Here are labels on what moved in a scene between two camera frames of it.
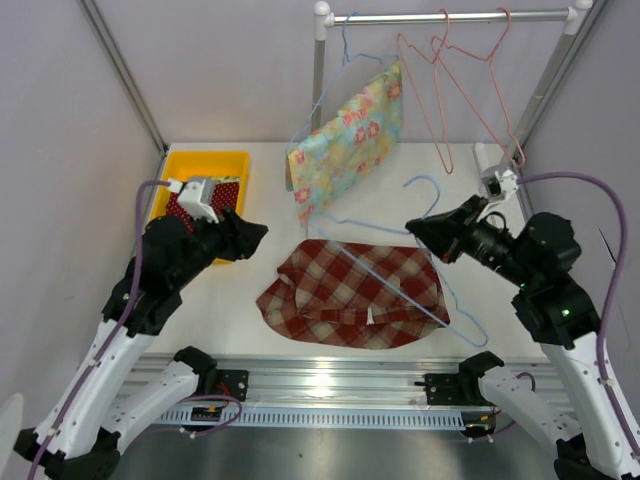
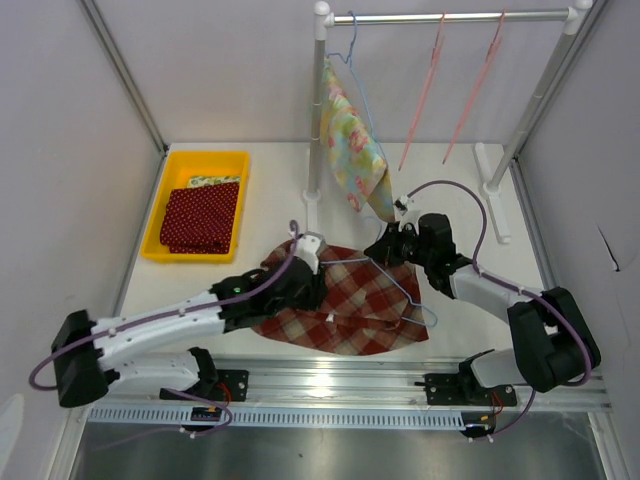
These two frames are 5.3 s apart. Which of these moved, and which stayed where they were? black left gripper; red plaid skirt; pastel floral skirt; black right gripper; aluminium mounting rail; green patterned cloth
Moved: pastel floral skirt; black left gripper; black right gripper; red plaid skirt
Stayed: aluminium mounting rail; green patterned cloth
